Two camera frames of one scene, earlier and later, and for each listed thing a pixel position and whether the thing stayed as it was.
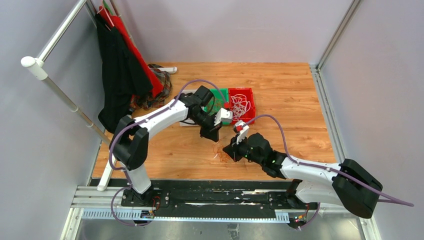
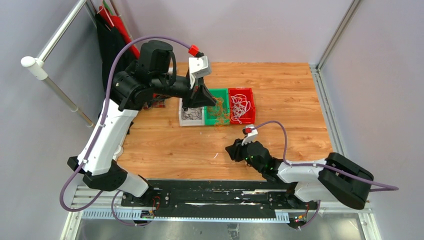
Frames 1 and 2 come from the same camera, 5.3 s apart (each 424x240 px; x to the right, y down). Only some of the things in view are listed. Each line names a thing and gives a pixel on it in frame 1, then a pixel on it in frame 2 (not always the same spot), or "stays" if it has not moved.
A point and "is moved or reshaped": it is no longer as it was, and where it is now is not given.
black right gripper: x=233 y=149 stays
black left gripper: x=212 y=132 to x=198 y=96
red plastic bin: x=241 y=102 stays
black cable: x=183 y=121 is moved or reshaped
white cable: x=241 y=106 stays
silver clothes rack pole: x=37 y=64 stays
